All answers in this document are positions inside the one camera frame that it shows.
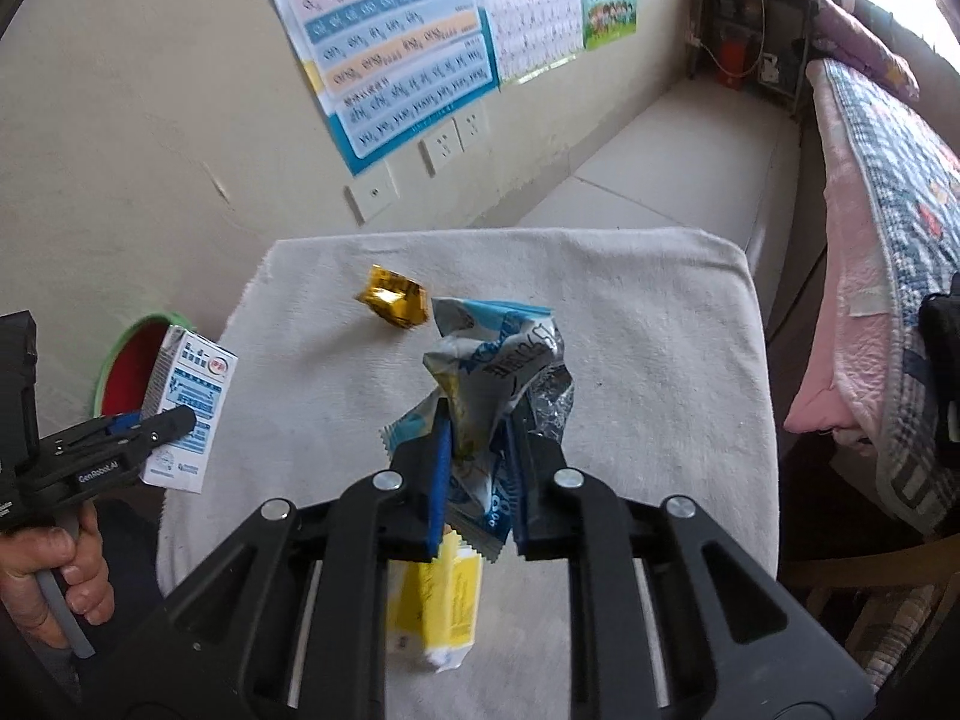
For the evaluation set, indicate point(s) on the pink pillow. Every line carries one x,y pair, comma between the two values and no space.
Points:
862,45

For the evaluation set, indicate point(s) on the wooden chair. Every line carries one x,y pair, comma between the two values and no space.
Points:
840,576

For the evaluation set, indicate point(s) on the white wall socket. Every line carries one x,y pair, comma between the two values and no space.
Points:
472,126
441,148
371,193

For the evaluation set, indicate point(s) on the red bin with green rim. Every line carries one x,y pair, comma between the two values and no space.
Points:
124,382

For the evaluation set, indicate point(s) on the white chart wall poster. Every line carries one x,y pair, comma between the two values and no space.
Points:
525,7

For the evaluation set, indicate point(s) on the blue-bordered wall poster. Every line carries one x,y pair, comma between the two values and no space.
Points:
390,52

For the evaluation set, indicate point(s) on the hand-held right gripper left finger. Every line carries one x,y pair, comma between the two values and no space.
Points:
441,480

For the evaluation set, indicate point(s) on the yellow box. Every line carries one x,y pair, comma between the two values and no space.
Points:
450,600

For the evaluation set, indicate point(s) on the pink blanket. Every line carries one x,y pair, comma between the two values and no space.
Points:
840,315

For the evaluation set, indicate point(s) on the blue and white wrapper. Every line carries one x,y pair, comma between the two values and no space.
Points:
487,360

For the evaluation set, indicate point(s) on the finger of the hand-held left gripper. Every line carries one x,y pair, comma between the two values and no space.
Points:
161,431
120,422

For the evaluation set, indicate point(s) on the patchwork quilt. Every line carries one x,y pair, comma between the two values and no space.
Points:
900,187

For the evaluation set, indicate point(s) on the gold foil wrapper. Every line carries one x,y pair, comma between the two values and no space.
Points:
394,296

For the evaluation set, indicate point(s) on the dark shelf rack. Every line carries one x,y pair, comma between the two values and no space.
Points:
750,0

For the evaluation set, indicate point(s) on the white and blue milk carton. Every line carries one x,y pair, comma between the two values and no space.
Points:
191,390

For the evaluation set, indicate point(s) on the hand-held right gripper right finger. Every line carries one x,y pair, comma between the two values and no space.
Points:
519,491

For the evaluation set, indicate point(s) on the red container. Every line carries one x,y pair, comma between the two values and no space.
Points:
732,58

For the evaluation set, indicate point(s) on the person's left hand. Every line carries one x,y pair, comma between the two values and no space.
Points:
34,566

